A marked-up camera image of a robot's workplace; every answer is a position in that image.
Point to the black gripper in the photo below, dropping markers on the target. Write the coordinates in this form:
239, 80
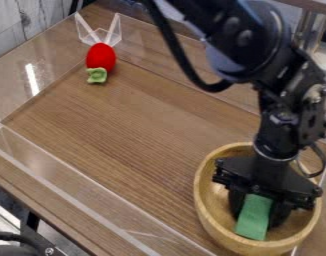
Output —
272, 179

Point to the green rectangular stick block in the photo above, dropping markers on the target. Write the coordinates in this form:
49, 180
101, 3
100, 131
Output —
255, 217

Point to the brown wooden bowl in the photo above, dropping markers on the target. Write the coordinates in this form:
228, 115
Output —
215, 213

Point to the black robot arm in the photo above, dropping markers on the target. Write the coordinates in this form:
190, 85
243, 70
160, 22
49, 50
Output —
251, 50

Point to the red felt strawberry toy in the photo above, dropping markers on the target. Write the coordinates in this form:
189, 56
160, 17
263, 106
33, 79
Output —
101, 61

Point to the clear acrylic front wall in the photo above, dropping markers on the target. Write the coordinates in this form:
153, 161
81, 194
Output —
98, 219

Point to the black table leg bracket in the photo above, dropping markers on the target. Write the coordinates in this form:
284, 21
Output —
29, 229

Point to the metal frame in background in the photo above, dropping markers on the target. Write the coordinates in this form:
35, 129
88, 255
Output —
313, 26

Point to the clear acrylic corner bracket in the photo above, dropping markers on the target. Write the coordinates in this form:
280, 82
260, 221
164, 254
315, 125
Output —
92, 36

